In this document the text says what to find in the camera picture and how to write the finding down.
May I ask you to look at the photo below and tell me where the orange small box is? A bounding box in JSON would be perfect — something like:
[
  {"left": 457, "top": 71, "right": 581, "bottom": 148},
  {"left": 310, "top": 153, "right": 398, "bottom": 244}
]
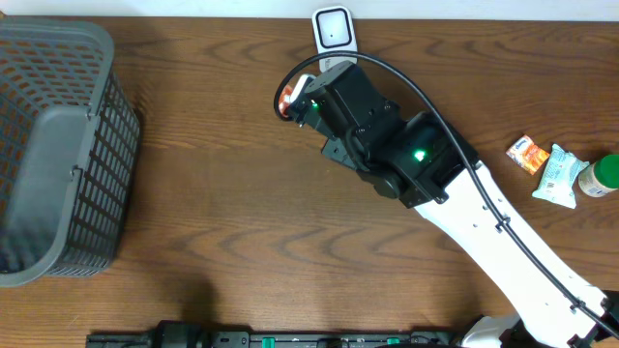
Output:
[{"left": 506, "top": 134, "right": 550, "bottom": 175}]

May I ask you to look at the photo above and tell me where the mint green wipes pack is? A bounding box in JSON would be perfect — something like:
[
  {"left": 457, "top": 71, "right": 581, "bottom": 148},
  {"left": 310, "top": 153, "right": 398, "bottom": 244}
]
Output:
[{"left": 532, "top": 144, "right": 590, "bottom": 209}]

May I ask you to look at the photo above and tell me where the green lid jar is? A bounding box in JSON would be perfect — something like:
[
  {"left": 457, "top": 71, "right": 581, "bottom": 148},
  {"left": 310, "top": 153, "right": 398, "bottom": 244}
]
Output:
[{"left": 578, "top": 155, "right": 619, "bottom": 197}]

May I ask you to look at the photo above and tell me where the red snack wrapper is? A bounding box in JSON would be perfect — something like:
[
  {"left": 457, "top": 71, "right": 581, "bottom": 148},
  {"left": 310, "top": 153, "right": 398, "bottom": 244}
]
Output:
[{"left": 278, "top": 84, "right": 293, "bottom": 119}]

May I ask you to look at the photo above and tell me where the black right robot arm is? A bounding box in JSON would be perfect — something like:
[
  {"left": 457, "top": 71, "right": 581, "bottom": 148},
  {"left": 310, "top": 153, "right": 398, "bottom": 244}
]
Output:
[{"left": 280, "top": 60, "right": 618, "bottom": 347}]

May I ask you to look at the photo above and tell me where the white barcode scanner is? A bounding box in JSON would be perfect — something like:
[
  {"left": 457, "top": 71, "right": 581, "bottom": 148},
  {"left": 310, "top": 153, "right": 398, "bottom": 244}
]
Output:
[{"left": 311, "top": 5, "right": 358, "bottom": 53}]

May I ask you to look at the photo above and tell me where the dark grey plastic basket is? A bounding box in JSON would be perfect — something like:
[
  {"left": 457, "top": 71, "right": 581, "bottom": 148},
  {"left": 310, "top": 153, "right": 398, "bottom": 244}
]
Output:
[{"left": 1, "top": 17, "right": 141, "bottom": 287}]

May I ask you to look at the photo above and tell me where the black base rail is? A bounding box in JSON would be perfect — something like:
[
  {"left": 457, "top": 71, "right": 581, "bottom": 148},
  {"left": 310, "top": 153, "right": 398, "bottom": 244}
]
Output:
[{"left": 85, "top": 321, "right": 501, "bottom": 348}]

